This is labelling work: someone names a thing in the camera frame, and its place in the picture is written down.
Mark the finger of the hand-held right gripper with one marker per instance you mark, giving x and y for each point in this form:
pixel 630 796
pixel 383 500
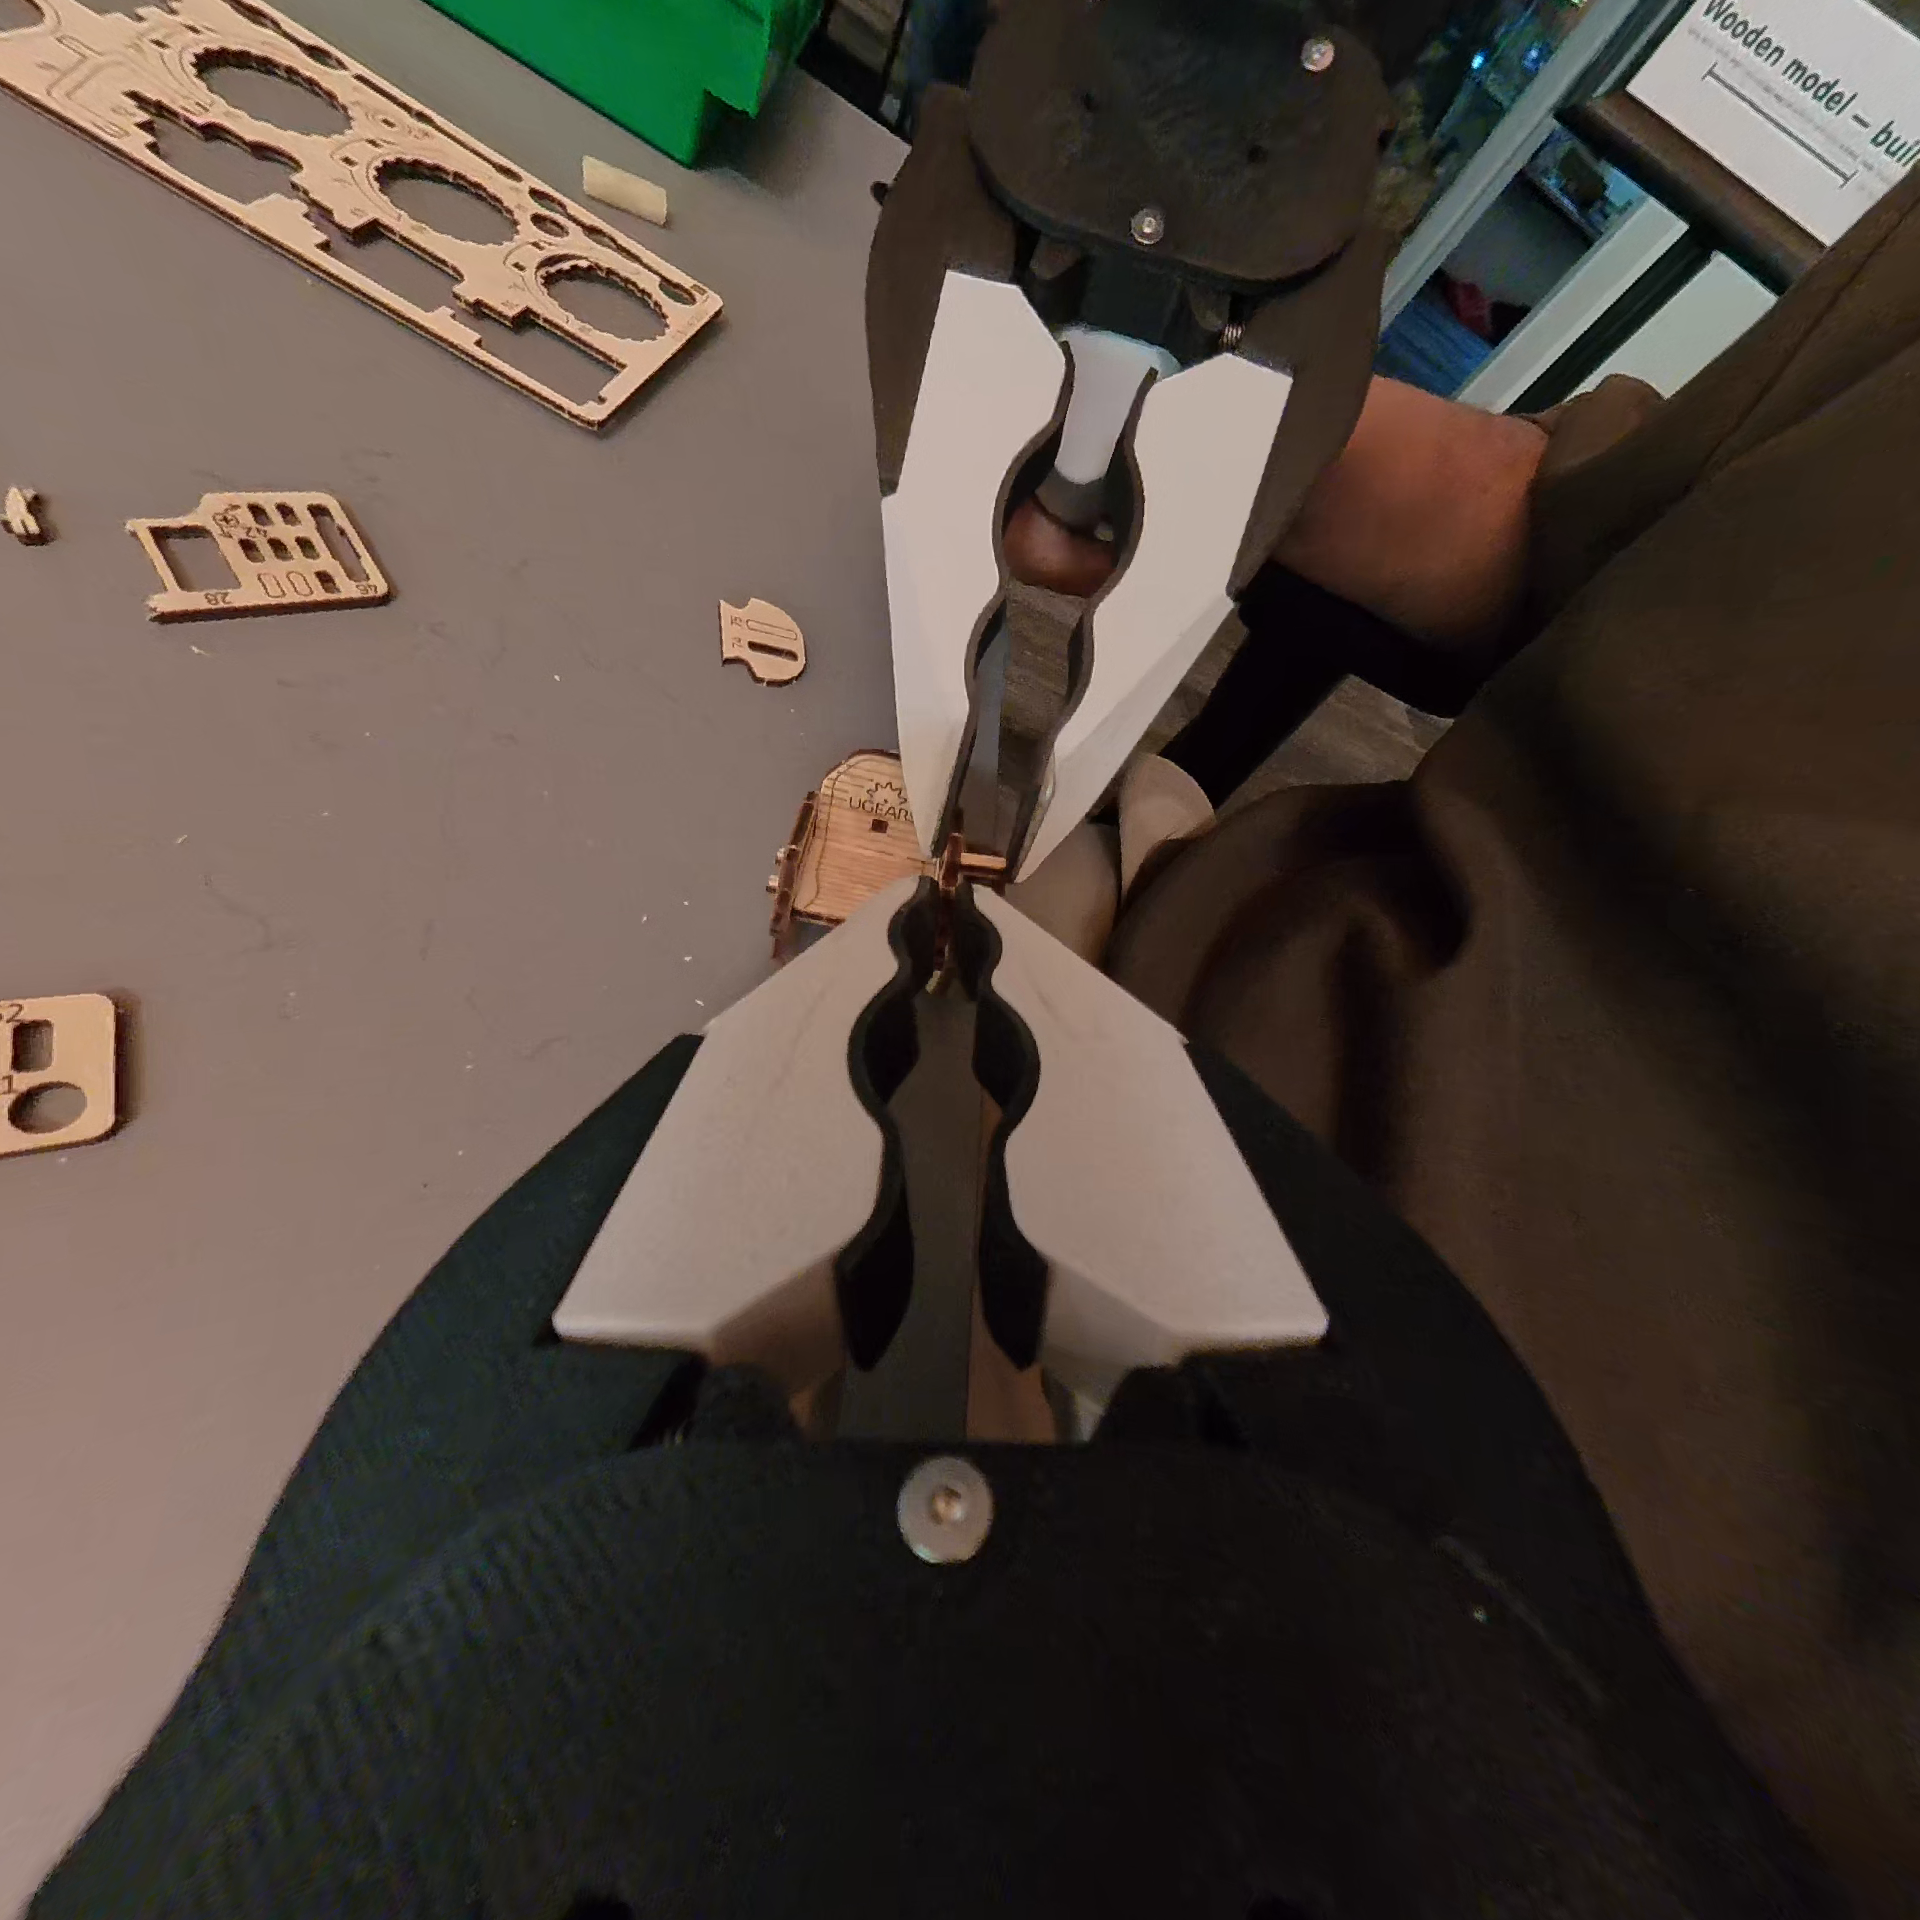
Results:
pixel 944 494
pixel 1195 511

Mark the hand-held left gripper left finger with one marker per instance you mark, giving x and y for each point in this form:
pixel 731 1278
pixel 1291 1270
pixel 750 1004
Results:
pixel 722 1201

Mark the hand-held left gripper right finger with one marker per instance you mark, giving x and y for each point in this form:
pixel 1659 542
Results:
pixel 1171 1201

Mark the round wooden tab piece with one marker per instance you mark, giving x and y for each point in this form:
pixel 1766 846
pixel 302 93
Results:
pixel 739 629

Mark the small wooden gear assembly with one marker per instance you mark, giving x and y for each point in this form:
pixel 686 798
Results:
pixel 960 862

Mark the person's right forearm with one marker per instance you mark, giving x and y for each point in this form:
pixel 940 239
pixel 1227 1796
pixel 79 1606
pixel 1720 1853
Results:
pixel 1426 494

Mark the person's right hand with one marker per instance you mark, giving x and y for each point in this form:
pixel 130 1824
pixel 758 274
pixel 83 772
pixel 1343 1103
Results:
pixel 1053 552

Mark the black chair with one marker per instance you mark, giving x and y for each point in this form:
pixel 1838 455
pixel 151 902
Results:
pixel 1319 645

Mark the person's beige trousers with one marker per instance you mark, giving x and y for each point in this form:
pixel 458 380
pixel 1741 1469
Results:
pixel 1095 886

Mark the wooden trunk model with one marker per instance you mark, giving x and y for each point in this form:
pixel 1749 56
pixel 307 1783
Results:
pixel 856 886

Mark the small white block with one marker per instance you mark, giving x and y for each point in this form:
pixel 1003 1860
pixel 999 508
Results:
pixel 624 188

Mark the person's brown shirt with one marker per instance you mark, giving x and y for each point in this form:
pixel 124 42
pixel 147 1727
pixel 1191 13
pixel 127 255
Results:
pixel 1652 1050

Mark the green plastic bin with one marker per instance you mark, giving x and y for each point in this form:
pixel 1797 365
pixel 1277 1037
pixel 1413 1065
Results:
pixel 600 61

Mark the white cabinet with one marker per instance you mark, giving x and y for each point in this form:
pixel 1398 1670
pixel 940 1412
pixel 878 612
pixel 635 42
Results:
pixel 1724 322

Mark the white printed sign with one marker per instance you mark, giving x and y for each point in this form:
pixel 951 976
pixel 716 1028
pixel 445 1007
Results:
pixel 1771 106

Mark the small round-hole wooden sheet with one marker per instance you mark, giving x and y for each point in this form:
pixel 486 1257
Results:
pixel 102 1080

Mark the small slotted wooden sheet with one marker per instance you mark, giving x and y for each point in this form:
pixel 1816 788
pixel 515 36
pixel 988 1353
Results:
pixel 242 524

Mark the tiny wooden piece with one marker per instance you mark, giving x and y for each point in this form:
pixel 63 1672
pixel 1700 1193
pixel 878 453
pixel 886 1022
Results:
pixel 21 512

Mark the large wooden gear-hole sheet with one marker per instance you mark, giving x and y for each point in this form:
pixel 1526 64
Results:
pixel 91 76

